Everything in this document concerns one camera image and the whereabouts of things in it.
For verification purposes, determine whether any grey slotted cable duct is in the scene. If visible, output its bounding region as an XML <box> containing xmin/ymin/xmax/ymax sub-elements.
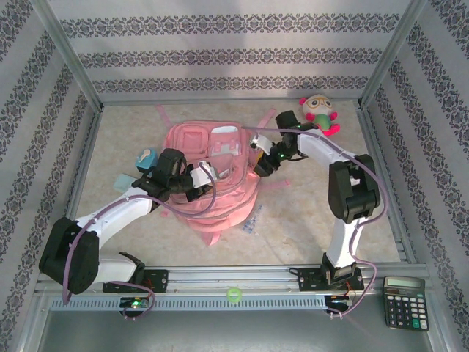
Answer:
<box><xmin>49</xmin><ymin>295</ymin><xmax>329</xmax><ymax>312</ymax></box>

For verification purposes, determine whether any pink backpack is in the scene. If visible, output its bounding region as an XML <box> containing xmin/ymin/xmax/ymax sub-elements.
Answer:
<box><xmin>155</xmin><ymin>104</ymin><xmax>291</xmax><ymax>247</ymax></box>

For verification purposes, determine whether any aluminium frame post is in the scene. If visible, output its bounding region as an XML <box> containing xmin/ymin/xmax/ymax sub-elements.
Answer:
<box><xmin>29</xmin><ymin>0</ymin><xmax>106</xmax><ymax>113</ymax></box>
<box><xmin>357</xmin><ymin>0</ymin><xmax>429</xmax><ymax>109</ymax></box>

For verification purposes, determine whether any white pink plush toy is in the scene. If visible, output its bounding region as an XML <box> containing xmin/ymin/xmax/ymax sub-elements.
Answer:
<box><xmin>298</xmin><ymin>94</ymin><xmax>342</xmax><ymax>139</ymax></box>

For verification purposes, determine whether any aluminium frame cross rail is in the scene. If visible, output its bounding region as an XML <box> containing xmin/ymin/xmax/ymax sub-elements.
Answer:
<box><xmin>98</xmin><ymin>95</ymin><xmax>362</xmax><ymax>108</ymax></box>

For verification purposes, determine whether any black desk calculator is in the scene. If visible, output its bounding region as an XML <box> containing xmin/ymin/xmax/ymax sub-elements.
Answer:
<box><xmin>383</xmin><ymin>276</ymin><xmax>430</xmax><ymax>332</ymax></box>

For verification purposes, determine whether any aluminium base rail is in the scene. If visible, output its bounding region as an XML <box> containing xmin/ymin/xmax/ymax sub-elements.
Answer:
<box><xmin>34</xmin><ymin>264</ymin><xmax>432</xmax><ymax>294</ymax></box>

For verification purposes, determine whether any small controller board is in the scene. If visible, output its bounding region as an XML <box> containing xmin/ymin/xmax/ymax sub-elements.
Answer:
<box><xmin>324</xmin><ymin>294</ymin><xmax>355</xmax><ymax>312</ymax></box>
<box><xmin>119</xmin><ymin>296</ymin><xmax>150</xmax><ymax>311</ymax></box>

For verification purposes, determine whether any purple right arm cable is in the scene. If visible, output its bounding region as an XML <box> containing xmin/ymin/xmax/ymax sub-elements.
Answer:
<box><xmin>240</xmin><ymin>124</ymin><xmax>389</xmax><ymax>320</ymax></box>

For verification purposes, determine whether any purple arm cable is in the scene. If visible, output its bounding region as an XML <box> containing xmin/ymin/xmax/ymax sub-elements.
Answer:
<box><xmin>62</xmin><ymin>163</ymin><xmax>218</xmax><ymax>322</ymax></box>
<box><xmin>240</xmin><ymin>124</ymin><xmax>389</xmax><ymax>320</ymax></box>

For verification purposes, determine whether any aluminium frame side rail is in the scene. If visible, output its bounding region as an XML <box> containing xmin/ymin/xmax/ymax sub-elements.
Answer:
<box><xmin>34</xmin><ymin>108</ymin><xmax>103</xmax><ymax>294</ymax></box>
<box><xmin>357</xmin><ymin>106</ymin><xmax>422</xmax><ymax>265</ymax></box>

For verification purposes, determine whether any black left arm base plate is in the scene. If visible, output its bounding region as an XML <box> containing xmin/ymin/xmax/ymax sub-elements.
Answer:
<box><xmin>102</xmin><ymin>268</ymin><xmax>170</xmax><ymax>294</ymax></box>

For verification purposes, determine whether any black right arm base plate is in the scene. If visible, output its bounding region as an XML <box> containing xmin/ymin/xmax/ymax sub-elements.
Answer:
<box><xmin>289</xmin><ymin>267</ymin><xmax>366</xmax><ymax>293</ymax></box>

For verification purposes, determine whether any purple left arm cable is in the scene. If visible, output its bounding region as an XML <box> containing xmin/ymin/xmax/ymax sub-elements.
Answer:
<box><xmin>62</xmin><ymin>163</ymin><xmax>218</xmax><ymax>322</ymax></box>

